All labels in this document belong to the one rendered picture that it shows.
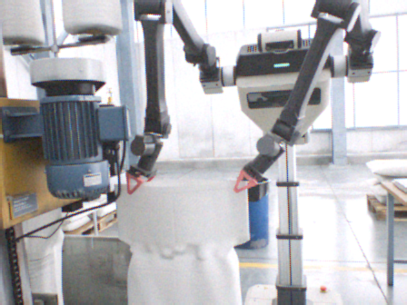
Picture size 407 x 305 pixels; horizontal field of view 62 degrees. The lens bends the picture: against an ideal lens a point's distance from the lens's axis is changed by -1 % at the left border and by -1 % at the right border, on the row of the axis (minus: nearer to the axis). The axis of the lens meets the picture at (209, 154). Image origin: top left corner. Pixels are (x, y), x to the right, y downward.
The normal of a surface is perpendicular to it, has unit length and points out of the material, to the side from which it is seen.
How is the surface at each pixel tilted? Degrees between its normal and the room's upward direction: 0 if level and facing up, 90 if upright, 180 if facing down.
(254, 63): 130
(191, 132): 90
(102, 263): 90
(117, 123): 90
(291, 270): 90
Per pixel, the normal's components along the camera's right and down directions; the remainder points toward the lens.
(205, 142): -0.25, 0.11
